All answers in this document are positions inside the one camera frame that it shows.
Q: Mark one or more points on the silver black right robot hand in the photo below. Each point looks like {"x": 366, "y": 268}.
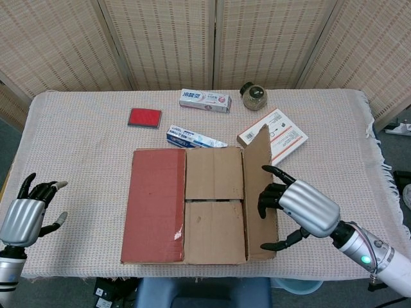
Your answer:
{"x": 311, "y": 208}

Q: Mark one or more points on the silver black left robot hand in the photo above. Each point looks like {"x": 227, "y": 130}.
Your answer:
{"x": 22, "y": 221}

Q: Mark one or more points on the brown cardboard box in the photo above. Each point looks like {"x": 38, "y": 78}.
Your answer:
{"x": 154, "y": 199}

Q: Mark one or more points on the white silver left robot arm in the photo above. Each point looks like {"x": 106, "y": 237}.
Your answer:
{"x": 9, "y": 269}

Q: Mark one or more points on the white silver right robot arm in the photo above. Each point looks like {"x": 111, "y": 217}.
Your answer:
{"x": 379, "y": 253}

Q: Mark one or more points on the white orange-striped product box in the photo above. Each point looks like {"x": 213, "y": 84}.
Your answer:
{"x": 289, "y": 138}

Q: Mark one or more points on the blue white toothpaste box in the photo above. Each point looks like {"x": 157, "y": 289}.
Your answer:
{"x": 189, "y": 138}

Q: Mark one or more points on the white pink toothpaste box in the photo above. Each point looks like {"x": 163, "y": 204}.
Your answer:
{"x": 205, "y": 101}

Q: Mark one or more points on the light blue bucket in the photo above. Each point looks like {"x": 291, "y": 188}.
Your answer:
{"x": 298, "y": 285}

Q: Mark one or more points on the beige woven tablecloth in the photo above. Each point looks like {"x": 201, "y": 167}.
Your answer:
{"x": 80, "y": 144}

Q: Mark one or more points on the black device with white labels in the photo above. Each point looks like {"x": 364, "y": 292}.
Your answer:
{"x": 109, "y": 292}

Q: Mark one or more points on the white sneaker shoe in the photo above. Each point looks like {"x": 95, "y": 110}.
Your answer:
{"x": 399, "y": 128}

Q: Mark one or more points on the glass jar with black lid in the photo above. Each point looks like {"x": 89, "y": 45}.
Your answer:
{"x": 255, "y": 97}

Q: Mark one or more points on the blue chair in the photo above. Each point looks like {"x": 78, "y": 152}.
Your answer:
{"x": 199, "y": 292}

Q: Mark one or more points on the red ink pad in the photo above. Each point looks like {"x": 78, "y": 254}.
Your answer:
{"x": 144, "y": 118}

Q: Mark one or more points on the woven bamboo folding screen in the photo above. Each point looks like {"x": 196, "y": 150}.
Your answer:
{"x": 160, "y": 41}

